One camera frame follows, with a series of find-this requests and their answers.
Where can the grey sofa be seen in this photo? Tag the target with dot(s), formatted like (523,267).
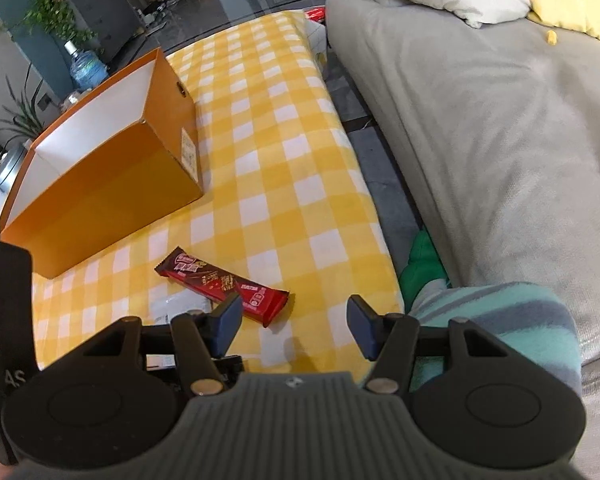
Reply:
(497,135)

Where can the trailing green ivy plant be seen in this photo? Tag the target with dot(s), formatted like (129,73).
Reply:
(55,17)

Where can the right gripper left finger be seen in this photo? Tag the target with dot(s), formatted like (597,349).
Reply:
(201,342)

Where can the yellow checkered tablecloth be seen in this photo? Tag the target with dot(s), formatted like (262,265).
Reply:
(285,204)

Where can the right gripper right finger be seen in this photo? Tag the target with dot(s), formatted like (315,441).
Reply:
(388,341)

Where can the potted long-leaf plant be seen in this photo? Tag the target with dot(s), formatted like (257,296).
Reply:
(23,121)

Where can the striped teal blanket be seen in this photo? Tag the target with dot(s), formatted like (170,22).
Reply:
(527,317)

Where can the long red wafer bar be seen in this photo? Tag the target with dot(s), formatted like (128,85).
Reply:
(259,302)

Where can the silver pedal trash bin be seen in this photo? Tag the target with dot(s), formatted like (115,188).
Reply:
(10,165)

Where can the orange cardboard box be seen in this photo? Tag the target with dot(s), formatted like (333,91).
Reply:
(125,156)

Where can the dark grey drawer cabinet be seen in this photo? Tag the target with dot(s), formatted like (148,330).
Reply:
(113,24)

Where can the blue water jug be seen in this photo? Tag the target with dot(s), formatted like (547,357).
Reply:
(86,69)

